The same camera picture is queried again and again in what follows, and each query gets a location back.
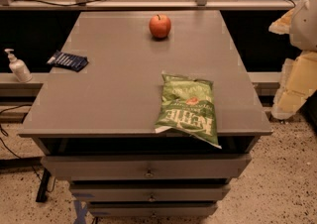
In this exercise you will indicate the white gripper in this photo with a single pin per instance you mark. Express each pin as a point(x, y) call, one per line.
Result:
point(305, 25)

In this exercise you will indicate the green jalapeno chip bag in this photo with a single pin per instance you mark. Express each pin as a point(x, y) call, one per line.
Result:
point(187, 105)

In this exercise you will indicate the red apple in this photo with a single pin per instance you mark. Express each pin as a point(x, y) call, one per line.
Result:
point(160, 26)

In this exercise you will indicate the top grey drawer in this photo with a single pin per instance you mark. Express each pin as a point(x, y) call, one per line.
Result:
point(138, 167)

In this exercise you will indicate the grey drawer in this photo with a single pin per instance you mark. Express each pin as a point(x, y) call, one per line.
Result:
point(152, 209)
point(154, 192)
point(138, 167)

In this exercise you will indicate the grey drawer cabinet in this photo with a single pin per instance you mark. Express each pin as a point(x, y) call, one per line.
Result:
point(110, 108)

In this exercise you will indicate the middle grey drawer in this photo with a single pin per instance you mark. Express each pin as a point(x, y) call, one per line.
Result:
point(154, 192)

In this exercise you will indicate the bottom grey drawer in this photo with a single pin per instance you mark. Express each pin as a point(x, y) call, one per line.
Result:
point(152, 209)

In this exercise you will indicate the white pump bottle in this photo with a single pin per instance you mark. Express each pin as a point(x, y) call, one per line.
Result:
point(18, 67)

